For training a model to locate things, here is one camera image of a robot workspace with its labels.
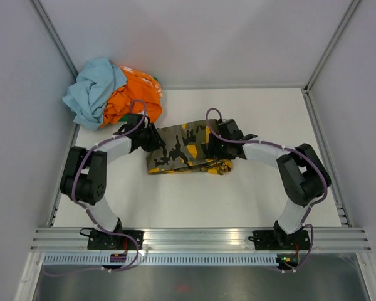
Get camouflage cargo trousers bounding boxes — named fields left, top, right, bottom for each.
left=146, top=119, right=232, bottom=176

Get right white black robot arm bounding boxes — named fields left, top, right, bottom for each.
left=207, top=119, right=332, bottom=248

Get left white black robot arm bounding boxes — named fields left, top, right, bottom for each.
left=60, top=114, right=162, bottom=249

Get orange garment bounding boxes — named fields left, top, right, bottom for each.
left=100, top=66, right=163, bottom=128

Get light blue garment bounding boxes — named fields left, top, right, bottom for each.
left=63, top=58, right=127, bottom=130

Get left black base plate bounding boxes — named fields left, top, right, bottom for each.
left=79, top=228, right=144, bottom=251

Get white slotted cable duct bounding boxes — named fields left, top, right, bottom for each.
left=42, top=253, right=301, bottom=267

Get aluminium mounting rail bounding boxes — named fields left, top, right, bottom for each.
left=29, top=227, right=372, bottom=253

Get left aluminium frame post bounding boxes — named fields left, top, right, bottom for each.
left=28, top=0, right=78, bottom=80

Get aluminium frame post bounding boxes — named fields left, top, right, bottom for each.
left=28, top=0, right=78, bottom=80
left=303, top=0, right=363, bottom=94

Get right aluminium frame post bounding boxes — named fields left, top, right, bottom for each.
left=303, top=0, right=363, bottom=94

